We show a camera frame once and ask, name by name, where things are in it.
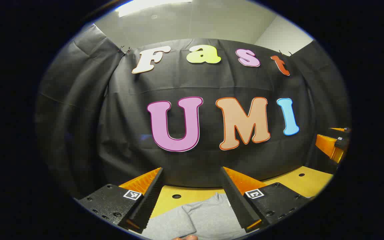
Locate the grey sweatshirt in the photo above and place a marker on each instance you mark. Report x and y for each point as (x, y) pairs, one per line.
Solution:
(205, 216)

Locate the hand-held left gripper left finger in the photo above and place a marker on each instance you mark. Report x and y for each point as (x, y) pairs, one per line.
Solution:
(150, 203)

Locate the black backdrop cloth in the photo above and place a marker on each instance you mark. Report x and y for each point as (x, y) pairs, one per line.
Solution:
(128, 116)

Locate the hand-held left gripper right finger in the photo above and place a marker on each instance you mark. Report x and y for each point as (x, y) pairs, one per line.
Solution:
(235, 200)

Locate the metal binder clip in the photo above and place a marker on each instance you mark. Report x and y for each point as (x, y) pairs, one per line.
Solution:
(129, 50)
(121, 49)

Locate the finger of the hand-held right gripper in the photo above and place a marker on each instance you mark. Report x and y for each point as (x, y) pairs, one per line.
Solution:
(325, 145)
(340, 129)

